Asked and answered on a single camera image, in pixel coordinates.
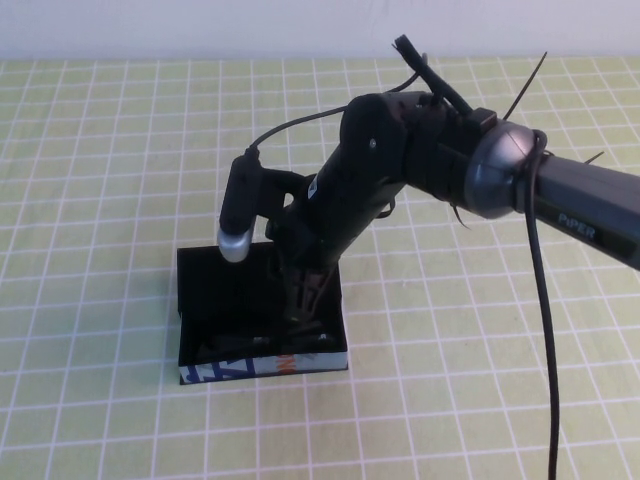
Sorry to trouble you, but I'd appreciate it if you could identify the black right camera bracket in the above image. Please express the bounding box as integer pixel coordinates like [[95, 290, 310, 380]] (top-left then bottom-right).
[[257, 168, 304, 236]]

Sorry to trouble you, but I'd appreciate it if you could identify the thin black camera cable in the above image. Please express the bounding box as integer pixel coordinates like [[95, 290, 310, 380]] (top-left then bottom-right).
[[247, 105, 347, 160]]

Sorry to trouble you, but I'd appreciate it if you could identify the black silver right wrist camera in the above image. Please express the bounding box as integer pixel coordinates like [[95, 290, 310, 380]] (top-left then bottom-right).
[[217, 153, 264, 264]]

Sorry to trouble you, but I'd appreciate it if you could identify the black sleeved cable loop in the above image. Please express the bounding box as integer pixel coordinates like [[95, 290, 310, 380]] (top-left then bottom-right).
[[392, 33, 475, 117]]

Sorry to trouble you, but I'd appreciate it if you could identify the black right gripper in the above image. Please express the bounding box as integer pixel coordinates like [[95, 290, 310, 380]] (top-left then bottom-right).
[[267, 209, 351, 325]]

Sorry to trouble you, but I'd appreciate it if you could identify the thick black hanging cable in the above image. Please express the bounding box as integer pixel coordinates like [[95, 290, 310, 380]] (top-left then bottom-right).
[[522, 130, 560, 480]]

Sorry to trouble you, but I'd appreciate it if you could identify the green checked tablecloth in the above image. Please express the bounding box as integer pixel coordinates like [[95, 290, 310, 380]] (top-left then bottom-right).
[[0, 58, 640, 480]]

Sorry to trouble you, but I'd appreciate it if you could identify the black printed glasses case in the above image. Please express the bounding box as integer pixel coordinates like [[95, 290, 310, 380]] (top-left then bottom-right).
[[176, 238, 350, 389]]

